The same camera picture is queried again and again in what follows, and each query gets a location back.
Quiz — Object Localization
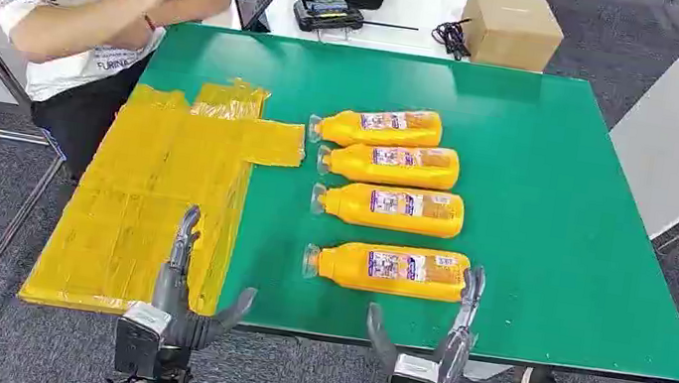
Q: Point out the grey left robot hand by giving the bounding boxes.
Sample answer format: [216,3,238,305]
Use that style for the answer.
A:
[145,201,269,359]

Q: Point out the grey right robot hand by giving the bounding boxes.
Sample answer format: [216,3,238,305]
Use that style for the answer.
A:
[356,251,489,383]

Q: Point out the orange detergent bottle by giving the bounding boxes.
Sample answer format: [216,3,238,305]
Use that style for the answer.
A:
[300,231,473,307]
[314,131,464,196]
[306,93,446,162]
[308,174,469,243]

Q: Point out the yellow transparent plastic bag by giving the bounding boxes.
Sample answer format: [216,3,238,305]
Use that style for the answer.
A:
[189,72,273,127]

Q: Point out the yellow plastic sheet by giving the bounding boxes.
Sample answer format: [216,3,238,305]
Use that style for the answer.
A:
[16,68,314,340]

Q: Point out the black radio controller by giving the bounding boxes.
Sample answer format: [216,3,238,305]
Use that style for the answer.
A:
[289,0,423,49]

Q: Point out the brown cardboard box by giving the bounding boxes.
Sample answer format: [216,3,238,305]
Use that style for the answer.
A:
[455,0,570,76]

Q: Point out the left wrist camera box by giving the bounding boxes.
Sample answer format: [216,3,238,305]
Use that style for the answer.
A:
[109,299,174,383]

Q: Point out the black cable bundle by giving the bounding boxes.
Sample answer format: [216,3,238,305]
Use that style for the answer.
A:
[428,14,476,63]

